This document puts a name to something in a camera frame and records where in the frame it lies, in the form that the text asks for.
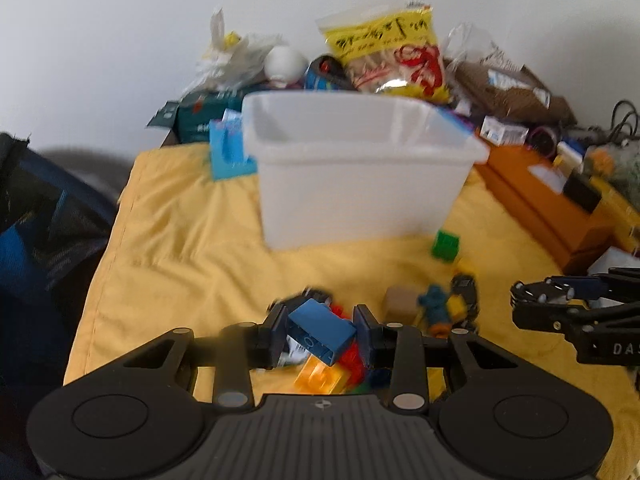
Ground yellow snack bag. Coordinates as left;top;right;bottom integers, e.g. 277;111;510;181
317;0;450;105

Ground yellow cloth mat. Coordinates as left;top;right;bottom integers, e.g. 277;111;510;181
65;144;639;479

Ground white plastic bag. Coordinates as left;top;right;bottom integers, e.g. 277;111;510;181
182;6;285;96

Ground green small block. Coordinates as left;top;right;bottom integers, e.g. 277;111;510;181
431;230;460;262

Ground black toy car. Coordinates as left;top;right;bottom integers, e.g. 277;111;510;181
447;273;480;333

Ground black red round object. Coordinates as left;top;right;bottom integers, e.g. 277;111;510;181
304;54;355;91

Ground translucent orange block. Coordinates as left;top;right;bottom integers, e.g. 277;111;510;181
294;356;350;396

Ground light blue paper box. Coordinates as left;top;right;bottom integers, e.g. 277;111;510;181
209;108;257;181

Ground teal toy figure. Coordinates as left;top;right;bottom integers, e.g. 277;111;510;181
418;285;452;339

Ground blue building block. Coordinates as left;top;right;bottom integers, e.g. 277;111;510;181
286;299;356;366

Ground dark blue bag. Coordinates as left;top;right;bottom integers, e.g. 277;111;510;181
0;131;120;340

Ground orange cardboard box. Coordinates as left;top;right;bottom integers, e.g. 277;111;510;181
475;146;620;274

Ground red building block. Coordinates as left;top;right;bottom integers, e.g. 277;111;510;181
330;304;367;393

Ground small white carton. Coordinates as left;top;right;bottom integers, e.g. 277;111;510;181
480;116;528;146

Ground white ball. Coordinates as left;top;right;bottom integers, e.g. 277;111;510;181
264;46;308;86

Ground brown woven bag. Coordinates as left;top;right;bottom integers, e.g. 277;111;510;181
450;61;577;126

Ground black cables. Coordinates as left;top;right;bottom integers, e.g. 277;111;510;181
594;98;640;149

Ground dark teal box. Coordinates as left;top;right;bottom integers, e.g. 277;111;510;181
146;84;265;145

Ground brown cube block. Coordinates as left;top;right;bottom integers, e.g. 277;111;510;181
382;285;422;325

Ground white plastic storage bin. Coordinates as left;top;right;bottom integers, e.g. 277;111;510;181
242;91;488;249

